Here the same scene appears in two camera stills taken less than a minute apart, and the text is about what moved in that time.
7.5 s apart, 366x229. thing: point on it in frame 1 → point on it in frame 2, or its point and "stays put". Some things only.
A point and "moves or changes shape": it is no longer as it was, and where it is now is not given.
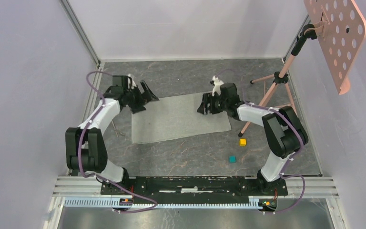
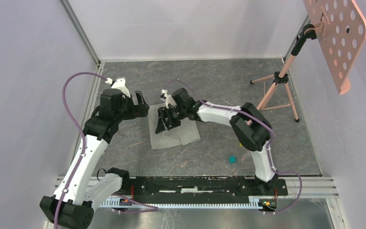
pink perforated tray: x=341 y=30 stays put
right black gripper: x=208 y=98 → x=163 y=113
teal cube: x=232 y=159 stays put
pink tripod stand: x=309 y=31 stays put
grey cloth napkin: x=175 y=118 moves or changes shape
